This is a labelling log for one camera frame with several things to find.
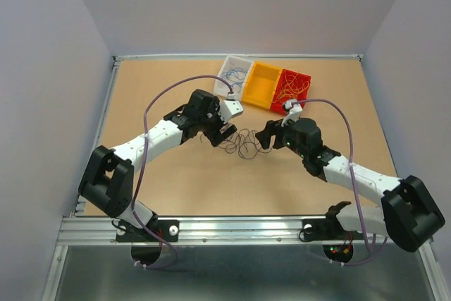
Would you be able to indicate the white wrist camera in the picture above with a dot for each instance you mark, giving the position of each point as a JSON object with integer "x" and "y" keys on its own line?
{"x": 293, "y": 110}
{"x": 230, "y": 108}

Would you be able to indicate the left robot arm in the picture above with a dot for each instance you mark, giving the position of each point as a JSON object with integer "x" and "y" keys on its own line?
{"x": 107, "y": 182}

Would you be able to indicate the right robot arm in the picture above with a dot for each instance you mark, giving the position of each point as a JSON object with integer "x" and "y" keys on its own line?
{"x": 404, "y": 209}

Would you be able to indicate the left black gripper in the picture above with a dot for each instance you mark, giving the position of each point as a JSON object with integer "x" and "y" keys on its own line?
{"x": 214, "y": 136}

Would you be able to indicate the red plastic bin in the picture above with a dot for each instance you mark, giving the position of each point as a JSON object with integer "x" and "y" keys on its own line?
{"x": 291, "y": 85}

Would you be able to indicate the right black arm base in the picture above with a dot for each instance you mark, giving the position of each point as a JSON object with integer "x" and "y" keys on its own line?
{"x": 326, "y": 227}

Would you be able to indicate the yellow plastic bin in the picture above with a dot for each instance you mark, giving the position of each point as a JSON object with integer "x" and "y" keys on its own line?
{"x": 261, "y": 85}

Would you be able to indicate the aluminium front rail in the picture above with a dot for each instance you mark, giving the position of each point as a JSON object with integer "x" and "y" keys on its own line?
{"x": 190, "y": 231}

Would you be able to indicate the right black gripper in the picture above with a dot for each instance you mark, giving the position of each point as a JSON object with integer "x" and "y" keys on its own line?
{"x": 270, "y": 129}

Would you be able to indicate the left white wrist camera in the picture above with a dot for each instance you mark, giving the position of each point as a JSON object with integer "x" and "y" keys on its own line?
{"x": 230, "y": 108}

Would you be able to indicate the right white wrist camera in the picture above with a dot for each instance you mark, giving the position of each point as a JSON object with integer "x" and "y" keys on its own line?
{"x": 293, "y": 110}

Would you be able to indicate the white plastic bin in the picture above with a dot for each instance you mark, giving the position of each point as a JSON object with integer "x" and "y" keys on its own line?
{"x": 235, "y": 71}

